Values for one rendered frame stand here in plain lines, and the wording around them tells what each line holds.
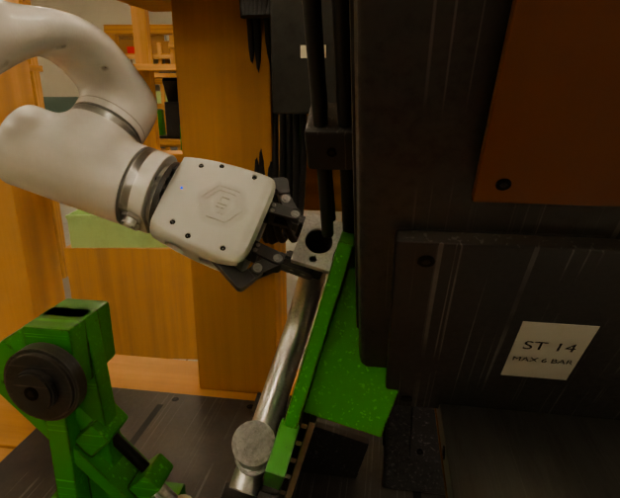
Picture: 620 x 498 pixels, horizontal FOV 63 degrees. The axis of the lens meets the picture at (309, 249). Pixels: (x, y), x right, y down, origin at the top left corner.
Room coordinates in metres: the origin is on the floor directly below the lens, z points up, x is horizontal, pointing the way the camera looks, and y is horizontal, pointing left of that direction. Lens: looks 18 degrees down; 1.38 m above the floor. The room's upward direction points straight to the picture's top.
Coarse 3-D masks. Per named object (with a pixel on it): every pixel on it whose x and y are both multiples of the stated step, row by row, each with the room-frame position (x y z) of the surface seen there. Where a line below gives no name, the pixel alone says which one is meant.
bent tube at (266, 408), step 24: (312, 216) 0.48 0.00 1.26; (312, 240) 0.49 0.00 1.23; (336, 240) 0.47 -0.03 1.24; (312, 264) 0.45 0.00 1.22; (312, 288) 0.52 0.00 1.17; (312, 312) 0.53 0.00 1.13; (288, 336) 0.52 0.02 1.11; (288, 360) 0.50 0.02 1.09; (264, 384) 0.49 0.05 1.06; (288, 384) 0.49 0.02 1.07; (264, 408) 0.46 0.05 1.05; (240, 480) 0.41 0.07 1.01
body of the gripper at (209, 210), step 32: (192, 160) 0.51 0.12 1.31; (160, 192) 0.48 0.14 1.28; (192, 192) 0.48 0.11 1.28; (224, 192) 0.49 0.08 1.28; (256, 192) 0.49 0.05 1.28; (160, 224) 0.46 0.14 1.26; (192, 224) 0.46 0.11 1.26; (224, 224) 0.46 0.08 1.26; (256, 224) 0.47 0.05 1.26; (192, 256) 0.47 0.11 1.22; (224, 256) 0.44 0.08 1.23
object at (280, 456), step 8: (280, 424) 0.36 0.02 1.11; (280, 432) 0.35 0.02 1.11; (288, 432) 0.35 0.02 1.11; (296, 432) 0.35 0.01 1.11; (280, 440) 0.35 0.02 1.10; (288, 440) 0.35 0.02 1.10; (272, 448) 0.34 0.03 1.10; (280, 448) 0.34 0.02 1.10; (288, 448) 0.34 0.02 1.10; (272, 456) 0.34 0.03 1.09; (280, 456) 0.34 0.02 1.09; (288, 456) 0.34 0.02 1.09; (272, 464) 0.33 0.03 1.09; (280, 464) 0.33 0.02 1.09; (288, 464) 0.34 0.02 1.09; (272, 472) 0.33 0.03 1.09; (280, 472) 0.33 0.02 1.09; (264, 480) 0.37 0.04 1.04; (272, 480) 0.36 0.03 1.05; (280, 480) 0.34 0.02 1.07
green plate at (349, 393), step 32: (352, 256) 0.38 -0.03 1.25; (352, 288) 0.36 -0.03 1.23; (320, 320) 0.35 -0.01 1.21; (352, 320) 0.36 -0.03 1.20; (320, 352) 0.35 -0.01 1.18; (352, 352) 0.36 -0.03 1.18; (320, 384) 0.37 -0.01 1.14; (352, 384) 0.36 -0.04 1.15; (384, 384) 0.36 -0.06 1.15; (288, 416) 0.36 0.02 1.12; (320, 416) 0.37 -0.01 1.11; (352, 416) 0.36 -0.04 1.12; (384, 416) 0.36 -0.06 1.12
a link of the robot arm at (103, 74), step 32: (0, 0) 0.43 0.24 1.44; (0, 32) 0.41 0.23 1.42; (32, 32) 0.43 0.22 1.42; (64, 32) 0.46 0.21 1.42; (96, 32) 0.50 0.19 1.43; (0, 64) 0.41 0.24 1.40; (64, 64) 0.52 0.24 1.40; (96, 64) 0.51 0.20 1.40; (128, 64) 0.53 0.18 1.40; (96, 96) 0.53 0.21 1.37; (128, 96) 0.53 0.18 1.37
